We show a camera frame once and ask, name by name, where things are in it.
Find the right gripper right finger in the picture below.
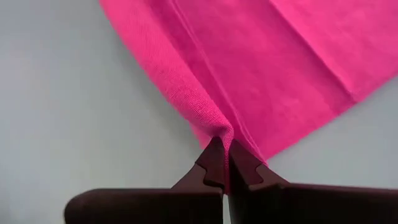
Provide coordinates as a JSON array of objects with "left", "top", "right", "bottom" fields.
[{"left": 228, "top": 138, "right": 398, "bottom": 224}]

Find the pink cloth towel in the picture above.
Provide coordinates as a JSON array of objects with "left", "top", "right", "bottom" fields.
[{"left": 98, "top": 0, "right": 398, "bottom": 195}]

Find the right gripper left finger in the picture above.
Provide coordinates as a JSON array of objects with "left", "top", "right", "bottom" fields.
[{"left": 64, "top": 136, "right": 226, "bottom": 224}]

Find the green table mat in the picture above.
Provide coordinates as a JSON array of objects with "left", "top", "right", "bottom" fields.
[{"left": 0, "top": 0, "right": 398, "bottom": 224}]

